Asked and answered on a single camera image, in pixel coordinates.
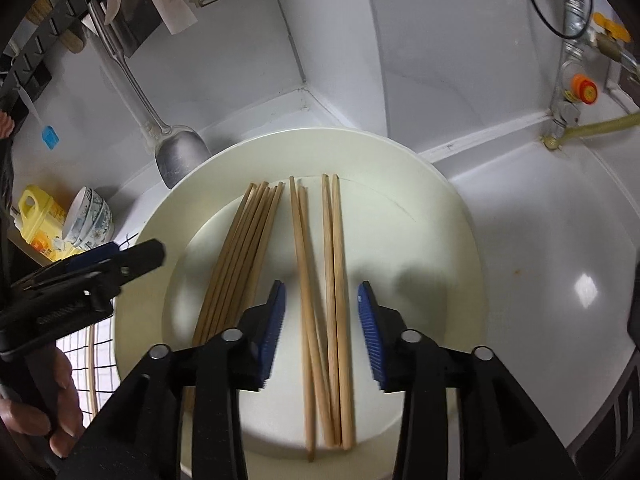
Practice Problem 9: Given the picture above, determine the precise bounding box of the metal spatula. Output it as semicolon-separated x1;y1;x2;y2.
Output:
87;0;213;190

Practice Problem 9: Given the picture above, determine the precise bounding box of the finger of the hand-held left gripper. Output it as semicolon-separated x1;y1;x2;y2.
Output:
64;241;122;272
29;239;167;292

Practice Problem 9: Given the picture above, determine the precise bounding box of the orange round cap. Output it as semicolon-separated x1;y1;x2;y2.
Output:
571;74;598;106

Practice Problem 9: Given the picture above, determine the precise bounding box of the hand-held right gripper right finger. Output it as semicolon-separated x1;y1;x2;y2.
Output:
357;281;583;480

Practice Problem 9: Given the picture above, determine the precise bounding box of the metal gas pipe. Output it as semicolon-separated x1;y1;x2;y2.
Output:
547;0;591;126

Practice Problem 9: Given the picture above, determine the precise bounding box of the yellow dish soap bottle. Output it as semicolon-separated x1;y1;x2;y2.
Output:
17;185;71;263

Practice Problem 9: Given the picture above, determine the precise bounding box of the person's left hand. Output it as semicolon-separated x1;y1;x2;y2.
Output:
0;347;84;458

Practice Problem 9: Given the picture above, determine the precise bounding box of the white black grid cloth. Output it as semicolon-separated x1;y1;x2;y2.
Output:
55;232;141;421

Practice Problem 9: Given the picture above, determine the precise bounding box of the pile of wooden chopsticks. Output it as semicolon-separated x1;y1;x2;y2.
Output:
182;174;357;462

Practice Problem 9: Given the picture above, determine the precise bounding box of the brass valve yellow handle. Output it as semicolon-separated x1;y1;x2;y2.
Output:
590;12;640;68

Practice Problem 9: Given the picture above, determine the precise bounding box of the blue silicone brush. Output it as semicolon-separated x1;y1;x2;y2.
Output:
17;85;61;151

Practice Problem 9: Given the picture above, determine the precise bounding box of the yellow gas hose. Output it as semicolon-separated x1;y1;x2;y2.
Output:
542;112;640;151

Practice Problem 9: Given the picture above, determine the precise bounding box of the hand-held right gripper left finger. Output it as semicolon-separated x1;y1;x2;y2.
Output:
56;280;287;480

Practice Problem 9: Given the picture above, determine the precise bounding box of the single wooden chopstick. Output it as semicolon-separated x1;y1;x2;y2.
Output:
85;325;98;416

